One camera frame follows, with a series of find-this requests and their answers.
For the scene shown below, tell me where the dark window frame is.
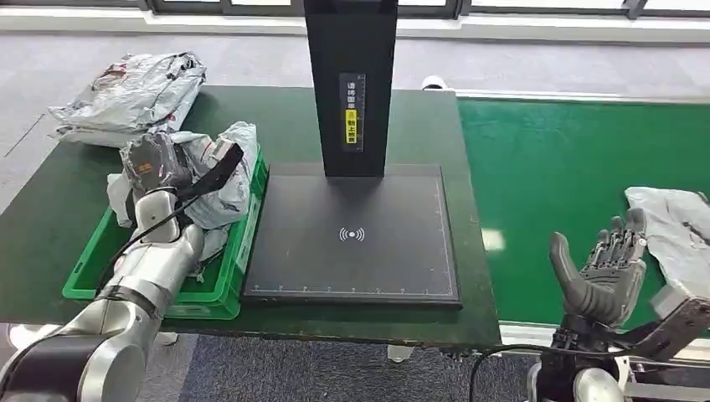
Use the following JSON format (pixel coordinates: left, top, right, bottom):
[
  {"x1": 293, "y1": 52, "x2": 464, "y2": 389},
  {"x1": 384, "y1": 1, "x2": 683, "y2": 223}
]
[{"x1": 0, "y1": 0, "x2": 710, "y2": 21}]

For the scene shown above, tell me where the round metal floor base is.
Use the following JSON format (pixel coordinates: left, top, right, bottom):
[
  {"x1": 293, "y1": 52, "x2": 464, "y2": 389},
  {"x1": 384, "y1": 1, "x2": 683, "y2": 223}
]
[{"x1": 6, "y1": 324, "x2": 63, "y2": 351}]

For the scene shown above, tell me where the crumpled silver parcel bag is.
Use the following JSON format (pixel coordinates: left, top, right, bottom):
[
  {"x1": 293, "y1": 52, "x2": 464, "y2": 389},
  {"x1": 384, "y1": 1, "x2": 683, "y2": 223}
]
[{"x1": 47, "y1": 51, "x2": 208, "y2": 134}]

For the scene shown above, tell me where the green conveyor belt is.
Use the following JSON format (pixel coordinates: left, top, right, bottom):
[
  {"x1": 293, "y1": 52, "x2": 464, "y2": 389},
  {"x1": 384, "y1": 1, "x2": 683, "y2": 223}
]
[{"x1": 455, "y1": 98, "x2": 710, "y2": 340}]

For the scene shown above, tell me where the plain grey parcel bag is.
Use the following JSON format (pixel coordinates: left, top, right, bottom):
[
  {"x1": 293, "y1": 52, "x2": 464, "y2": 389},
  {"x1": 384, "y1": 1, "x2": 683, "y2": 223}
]
[{"x1": 624, "y1": 186, "x2": 710, "y2": 305}]

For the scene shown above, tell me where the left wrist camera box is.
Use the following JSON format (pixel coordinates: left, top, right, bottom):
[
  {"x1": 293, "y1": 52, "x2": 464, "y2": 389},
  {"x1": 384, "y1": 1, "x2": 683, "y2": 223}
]
[{"x1": 176, "y1": 138, "x2": 245, "y2": 202}]

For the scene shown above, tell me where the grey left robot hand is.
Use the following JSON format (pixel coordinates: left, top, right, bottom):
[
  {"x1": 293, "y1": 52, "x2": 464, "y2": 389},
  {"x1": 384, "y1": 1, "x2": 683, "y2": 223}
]
[{"x1": 121, "y1": 131, "x2": 193, "y2": 196}]

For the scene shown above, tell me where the black scanner base plate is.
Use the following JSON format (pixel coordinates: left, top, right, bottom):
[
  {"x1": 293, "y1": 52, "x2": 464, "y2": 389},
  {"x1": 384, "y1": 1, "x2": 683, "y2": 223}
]
[{"x1": 240, "y1": 163, "x2": 464, "y2": 310}]

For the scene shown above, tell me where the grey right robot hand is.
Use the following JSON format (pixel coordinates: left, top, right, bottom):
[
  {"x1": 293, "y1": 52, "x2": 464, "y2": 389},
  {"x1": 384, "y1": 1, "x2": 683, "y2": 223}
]
[{"x1": 548, "y1": 208, "x2": 650, "y2": 330}]

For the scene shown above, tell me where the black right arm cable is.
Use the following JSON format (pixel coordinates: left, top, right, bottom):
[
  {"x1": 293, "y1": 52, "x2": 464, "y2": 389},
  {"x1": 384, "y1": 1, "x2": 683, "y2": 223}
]
[{"x1": 468, "y1": 343, "x2": 630, "y2": 402}]

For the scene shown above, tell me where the black scanner column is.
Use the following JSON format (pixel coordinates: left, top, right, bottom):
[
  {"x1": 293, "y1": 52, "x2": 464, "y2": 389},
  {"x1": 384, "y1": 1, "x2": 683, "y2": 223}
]
[{"x1": 303, "y1": 0, "x2": 400, "y2": 179}]

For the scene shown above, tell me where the green plastic crate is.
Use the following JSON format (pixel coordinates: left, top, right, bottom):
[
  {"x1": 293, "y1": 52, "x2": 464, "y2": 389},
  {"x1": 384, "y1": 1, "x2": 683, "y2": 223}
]
[{"x1": 62, "y1": 148, "x2": 270, "y2": 322}]

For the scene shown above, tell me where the grey printed parcel bag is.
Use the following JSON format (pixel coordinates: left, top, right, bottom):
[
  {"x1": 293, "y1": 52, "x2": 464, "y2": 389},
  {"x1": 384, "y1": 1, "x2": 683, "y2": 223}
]
[{"x1": 105, "y1": 121, "x2": 261, "y2": 280}]

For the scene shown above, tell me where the flat white parcel bag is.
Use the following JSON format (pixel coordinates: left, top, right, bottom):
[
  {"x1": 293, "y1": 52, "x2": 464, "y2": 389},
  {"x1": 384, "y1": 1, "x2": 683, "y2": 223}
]
[{"x1": 50, "y1": 85, "x2": 203, "y2": 150}]

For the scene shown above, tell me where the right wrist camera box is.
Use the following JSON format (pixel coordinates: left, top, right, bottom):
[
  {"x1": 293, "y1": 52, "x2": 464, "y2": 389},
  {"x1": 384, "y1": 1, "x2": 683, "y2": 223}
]
[{"x1": 625, "y1": 280, "x2": 710, "y2": 363}]

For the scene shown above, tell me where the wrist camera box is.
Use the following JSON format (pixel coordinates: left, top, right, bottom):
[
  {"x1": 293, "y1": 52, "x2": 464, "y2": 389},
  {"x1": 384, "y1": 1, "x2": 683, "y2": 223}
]
[
  {"x1": 176, "y1": 138, "x2": 245, "y2": 202},
  {"x1": 625, "y1": 280, "x2": 710, "y2": 363}
]

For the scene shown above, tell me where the yellow and black column label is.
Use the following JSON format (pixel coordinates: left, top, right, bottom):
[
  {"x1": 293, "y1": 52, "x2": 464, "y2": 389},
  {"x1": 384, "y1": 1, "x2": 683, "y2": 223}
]
[{"x1": 338, "y1": 72, "x2": 368, "y2": 153}]

